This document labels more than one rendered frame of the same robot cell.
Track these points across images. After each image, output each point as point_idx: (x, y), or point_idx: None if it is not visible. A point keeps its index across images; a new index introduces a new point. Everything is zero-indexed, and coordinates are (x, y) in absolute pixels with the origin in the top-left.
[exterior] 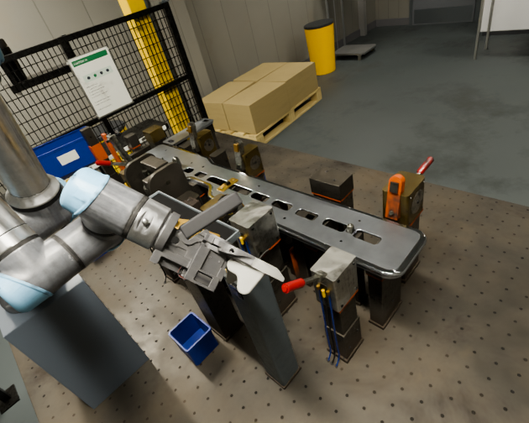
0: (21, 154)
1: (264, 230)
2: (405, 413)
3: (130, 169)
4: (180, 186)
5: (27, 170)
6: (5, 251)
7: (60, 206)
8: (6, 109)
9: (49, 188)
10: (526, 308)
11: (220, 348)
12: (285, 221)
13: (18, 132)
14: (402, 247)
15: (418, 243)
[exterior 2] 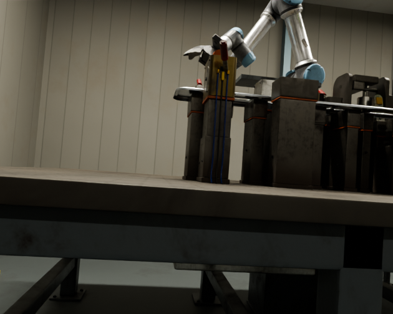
0: (292, 41)
1: (256, 93)
2: (141, 175)
3: (371, 86)
4: (344, 94)
5: (294, 49)
6: None
7: (300, 73)
8: (292, 22)
9: (300, 62)
10: (87, 174)
11: None
12: (271, 104)
13: (294, 32)
14: (185, 91)
15: (178, 90)
